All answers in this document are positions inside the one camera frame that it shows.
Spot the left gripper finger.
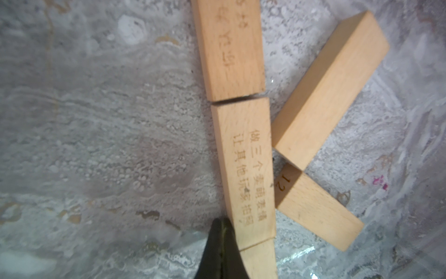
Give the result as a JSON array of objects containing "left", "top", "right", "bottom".
[{"left": 195, "top": 217, "right": 249, "bottom": 279}]

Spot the wooden block four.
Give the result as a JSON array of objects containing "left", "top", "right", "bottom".
[{"left": 275, "top": 163, "right": 364, "bottom": 252}]

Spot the wooden block two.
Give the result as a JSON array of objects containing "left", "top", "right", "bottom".
[{"left": 211, "top": 97, "right": 276, "bottom": 251}]

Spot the wooden block diagonal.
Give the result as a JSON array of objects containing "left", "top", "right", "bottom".
[{"left": 272, "top": 10, "right": 390, "bottom": 170}]

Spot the wooden block one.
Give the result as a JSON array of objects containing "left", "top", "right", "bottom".
[{"left": 191, "top": 0, "right": 266, "bottom": 102}]

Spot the wooden block three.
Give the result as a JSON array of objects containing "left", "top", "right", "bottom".
[{"left": 240, "top": 238, "right": 278, "bottom": 279}]

